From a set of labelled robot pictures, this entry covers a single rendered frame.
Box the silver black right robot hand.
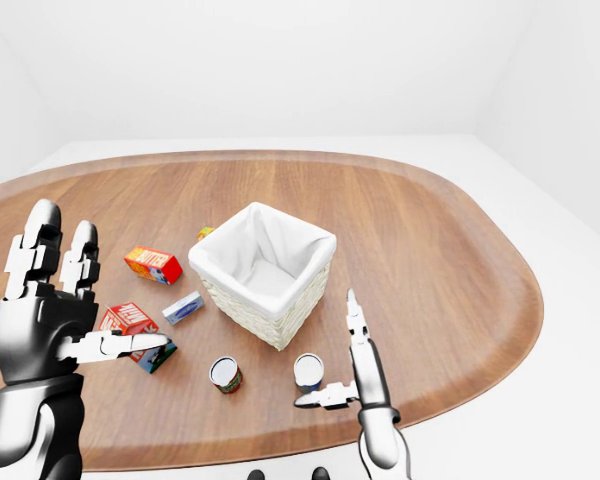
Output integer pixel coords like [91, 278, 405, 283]
[293, 288, 395, 412]

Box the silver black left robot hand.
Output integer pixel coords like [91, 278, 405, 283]
[0, 199, 172, 387]

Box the white woven basket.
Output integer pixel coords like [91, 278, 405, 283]
[187, 201, 338, 352]

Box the red green soup tin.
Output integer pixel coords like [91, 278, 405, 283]
[208, 355, 245, 395]

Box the blue white tin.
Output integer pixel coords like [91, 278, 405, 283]
[293, 352, 325, 395]

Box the red milk carton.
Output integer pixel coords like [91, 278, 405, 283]
[98, 301, 179, 375]

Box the red butter box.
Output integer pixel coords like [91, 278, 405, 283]
[123, 244, 184, 286]

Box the small white blue box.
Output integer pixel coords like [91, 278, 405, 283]
[161, 290, 206, 327]

